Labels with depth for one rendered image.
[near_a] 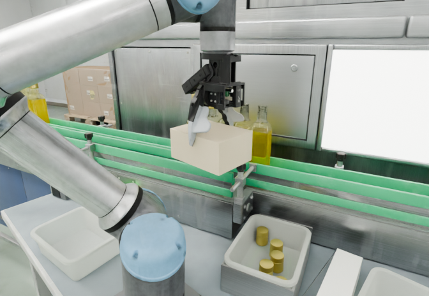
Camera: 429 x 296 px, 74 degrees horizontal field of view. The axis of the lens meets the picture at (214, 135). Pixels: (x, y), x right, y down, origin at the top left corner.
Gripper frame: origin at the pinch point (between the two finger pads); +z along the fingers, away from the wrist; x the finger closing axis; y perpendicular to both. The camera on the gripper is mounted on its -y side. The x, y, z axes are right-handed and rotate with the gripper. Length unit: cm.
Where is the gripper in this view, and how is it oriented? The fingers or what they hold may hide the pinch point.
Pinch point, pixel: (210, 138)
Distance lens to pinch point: 69.2
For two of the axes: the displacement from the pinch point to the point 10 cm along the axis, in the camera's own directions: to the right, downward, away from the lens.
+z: 0.0, 9.5, 3.1
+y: 7.4, 2.1, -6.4
